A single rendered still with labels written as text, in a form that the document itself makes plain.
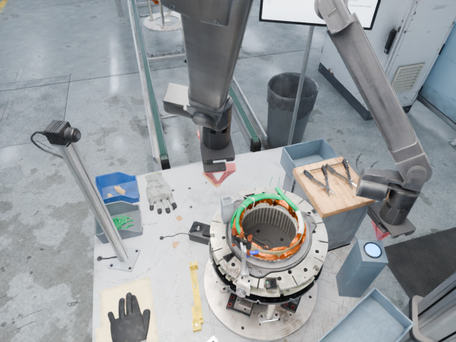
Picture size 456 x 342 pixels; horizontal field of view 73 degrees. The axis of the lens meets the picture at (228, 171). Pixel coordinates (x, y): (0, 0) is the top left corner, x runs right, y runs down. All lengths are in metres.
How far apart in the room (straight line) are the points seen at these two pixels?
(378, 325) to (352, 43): 0.65
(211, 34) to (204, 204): 1.08
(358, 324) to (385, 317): 0.07
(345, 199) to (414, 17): 2.04
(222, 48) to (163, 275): 0.97
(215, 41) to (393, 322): 0.80
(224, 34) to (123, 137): 2.71
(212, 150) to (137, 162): 2.06
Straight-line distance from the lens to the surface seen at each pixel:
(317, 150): 1.25
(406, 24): 2.86
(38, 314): 2.20
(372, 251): 0.99
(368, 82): 0.69
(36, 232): 2.52
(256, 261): 0.82
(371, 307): 0.92
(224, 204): 0.81
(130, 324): 1.12
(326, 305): 1.16
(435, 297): 1.01
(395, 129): 0.72
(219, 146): 0.63
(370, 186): 0.78
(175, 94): 0.58
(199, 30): 0.28
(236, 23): 0.26
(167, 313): 1.12
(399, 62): 3.03
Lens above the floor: 1.83
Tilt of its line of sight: 47 degrees down
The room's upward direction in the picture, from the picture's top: straight up
